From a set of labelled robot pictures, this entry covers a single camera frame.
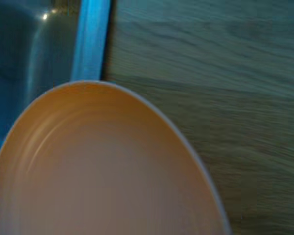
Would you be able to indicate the stainless steel double sink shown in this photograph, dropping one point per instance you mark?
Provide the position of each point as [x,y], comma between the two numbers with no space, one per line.
[27,61]

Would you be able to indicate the orange plate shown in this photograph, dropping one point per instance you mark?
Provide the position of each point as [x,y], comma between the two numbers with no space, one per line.
[107,166]

